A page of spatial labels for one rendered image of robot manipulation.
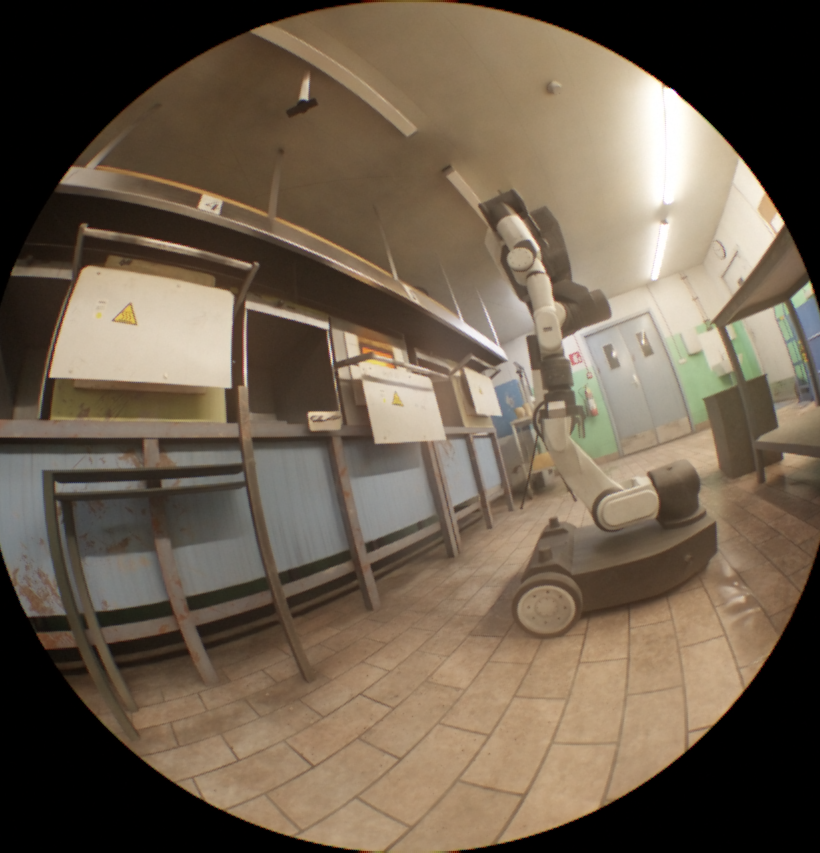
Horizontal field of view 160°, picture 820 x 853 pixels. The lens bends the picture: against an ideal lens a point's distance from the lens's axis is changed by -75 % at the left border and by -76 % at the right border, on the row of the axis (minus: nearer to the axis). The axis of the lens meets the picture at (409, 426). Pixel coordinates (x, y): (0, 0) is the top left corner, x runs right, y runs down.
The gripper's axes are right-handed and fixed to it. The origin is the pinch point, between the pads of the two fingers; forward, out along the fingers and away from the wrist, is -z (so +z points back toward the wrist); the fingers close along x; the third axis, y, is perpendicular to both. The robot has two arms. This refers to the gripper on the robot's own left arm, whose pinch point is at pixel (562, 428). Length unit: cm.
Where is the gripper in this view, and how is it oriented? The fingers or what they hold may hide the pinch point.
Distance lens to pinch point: 80.0
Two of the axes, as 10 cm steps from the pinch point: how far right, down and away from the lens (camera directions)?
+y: -5.3, -0.4, -8.5
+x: -8.5, 0.9, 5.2
